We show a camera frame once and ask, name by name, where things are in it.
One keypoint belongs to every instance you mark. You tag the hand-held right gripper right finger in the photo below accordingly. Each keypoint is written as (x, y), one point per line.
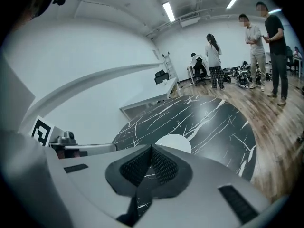
(202, 182)

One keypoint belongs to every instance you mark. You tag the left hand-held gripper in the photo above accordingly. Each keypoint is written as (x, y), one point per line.
(41, 132)

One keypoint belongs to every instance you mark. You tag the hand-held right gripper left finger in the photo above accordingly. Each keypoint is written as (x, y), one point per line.
(90, 182)

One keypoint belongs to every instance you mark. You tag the white round plate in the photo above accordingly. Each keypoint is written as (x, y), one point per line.
(175, 142)

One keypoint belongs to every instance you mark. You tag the round black marble table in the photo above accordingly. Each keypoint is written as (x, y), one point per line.
(202, 122)

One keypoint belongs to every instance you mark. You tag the plain white desk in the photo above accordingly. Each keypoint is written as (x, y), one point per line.
(164, 87)

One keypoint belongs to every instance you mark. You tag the black office chair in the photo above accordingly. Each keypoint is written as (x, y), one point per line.
(161, 76)

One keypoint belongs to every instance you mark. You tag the black swivel chair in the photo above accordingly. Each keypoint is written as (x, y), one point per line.
(200, 71)

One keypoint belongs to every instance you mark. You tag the white ladder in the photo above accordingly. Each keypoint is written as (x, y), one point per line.
(169, 65)

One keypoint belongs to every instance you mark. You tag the ceiling air vent unit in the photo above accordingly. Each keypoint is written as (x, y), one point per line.
(190, 20)

